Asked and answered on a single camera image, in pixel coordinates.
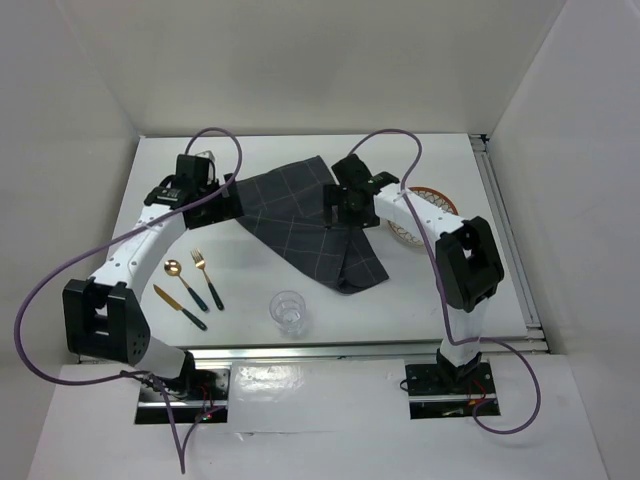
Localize dark grey checked cloth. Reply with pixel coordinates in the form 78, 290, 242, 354
237, 156, 389, 295

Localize gold fork green handle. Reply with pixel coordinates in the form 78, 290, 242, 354
191, 249, 225, 311

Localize gold spoon green handle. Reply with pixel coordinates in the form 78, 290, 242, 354
164, 259, 209, 312

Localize floral patterned plate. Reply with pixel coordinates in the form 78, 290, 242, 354
375, 184, 463, 247

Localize gold knife green handle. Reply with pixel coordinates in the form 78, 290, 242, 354
153, 284, 208, 331

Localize clear drinking glass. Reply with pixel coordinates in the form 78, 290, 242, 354
269, 291, 306, 334

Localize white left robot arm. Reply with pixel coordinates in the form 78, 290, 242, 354
62, 174, 242, 399

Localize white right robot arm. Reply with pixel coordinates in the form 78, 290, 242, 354
323, 172, 505, 392

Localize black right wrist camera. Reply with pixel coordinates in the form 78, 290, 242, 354
331, 154, 372, 188

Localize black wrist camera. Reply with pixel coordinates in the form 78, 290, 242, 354
331, 154, 372, 188
172, 154, 215, 188

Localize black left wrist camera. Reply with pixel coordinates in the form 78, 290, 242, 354
172, 154, 215, 188

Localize aluminium front table rail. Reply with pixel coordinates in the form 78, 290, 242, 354
77, 335, 549, 364

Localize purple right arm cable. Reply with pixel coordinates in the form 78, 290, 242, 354
348, 128, 543, 436

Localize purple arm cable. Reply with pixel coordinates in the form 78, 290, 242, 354
13, 127, 245, 475
348, 128, 543, 436

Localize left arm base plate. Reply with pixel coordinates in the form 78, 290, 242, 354
134, 366, 231, 425

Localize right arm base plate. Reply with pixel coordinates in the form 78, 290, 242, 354
399, 361, 501, 420

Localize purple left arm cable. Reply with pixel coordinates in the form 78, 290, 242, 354
13, 127, 245, 475

